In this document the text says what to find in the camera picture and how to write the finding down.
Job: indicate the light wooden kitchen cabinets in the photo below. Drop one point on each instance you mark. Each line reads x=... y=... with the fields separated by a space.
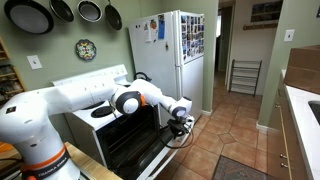
x=283 y=146

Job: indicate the paper with orange picture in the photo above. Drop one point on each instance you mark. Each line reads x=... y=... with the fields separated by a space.
x=153 y=28

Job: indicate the black metal shoe rack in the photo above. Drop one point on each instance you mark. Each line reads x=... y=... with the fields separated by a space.
x=245 y=78

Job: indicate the patterned floor rug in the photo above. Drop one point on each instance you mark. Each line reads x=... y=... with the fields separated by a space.
x=240 y=170

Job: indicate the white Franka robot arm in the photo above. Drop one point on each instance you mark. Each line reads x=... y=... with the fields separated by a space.
x=40 y=110

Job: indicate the large black frying pan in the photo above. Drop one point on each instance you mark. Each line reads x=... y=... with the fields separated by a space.
x=29 y=16

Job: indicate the colourful decorative wall plate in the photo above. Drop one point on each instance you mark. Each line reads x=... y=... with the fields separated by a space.
x=85 y=49

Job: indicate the white wall light switch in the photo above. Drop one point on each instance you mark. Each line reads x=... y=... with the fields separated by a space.
x=289 y=35

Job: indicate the photo collage on refrigerator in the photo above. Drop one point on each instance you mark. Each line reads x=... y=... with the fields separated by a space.
x=192 y=36

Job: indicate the frying pan with steel rim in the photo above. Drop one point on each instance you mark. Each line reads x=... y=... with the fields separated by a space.
x=89 y=11

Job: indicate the white refrigerator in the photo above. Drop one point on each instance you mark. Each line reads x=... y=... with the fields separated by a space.
x=153 y=63

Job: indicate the wooden wall shelf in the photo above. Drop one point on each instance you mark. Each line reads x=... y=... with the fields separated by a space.
x=8 y=80

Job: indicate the white printed flyer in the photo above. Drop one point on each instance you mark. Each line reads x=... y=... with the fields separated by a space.
x=147 y=32

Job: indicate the brass bottle opener magnet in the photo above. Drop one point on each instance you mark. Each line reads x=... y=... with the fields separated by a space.
x=166 y=46

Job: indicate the kitchen sink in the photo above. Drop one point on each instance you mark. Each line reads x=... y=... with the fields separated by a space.
x=315 y=111

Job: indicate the oven door with glass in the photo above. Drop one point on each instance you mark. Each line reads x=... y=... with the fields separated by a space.
x=150 y=160

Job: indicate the small black frying pan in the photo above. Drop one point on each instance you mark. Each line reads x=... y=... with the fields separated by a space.
x=113 y=16

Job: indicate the white electric stove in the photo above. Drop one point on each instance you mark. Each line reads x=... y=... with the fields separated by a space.
x=96 y=125

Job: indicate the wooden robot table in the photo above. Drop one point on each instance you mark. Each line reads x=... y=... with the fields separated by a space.
x=88 y=163

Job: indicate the wooden cutting board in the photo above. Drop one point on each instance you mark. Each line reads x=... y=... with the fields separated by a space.
x=303 y=68

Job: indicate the large black coil burner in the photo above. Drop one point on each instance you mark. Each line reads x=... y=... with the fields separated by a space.
x=95 y=105

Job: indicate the blue flyer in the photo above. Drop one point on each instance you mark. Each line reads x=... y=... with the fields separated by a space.
x=161 y=27

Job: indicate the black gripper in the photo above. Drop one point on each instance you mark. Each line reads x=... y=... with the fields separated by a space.
x=178 y=126

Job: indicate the white wall outlet plate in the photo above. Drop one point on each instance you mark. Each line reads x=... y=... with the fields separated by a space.
x=34 y=62

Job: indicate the framed hallway picture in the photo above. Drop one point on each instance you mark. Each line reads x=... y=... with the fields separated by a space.
x=266 y=11

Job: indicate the small black coil burner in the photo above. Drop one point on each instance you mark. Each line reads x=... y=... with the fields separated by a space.
x=102 y=111

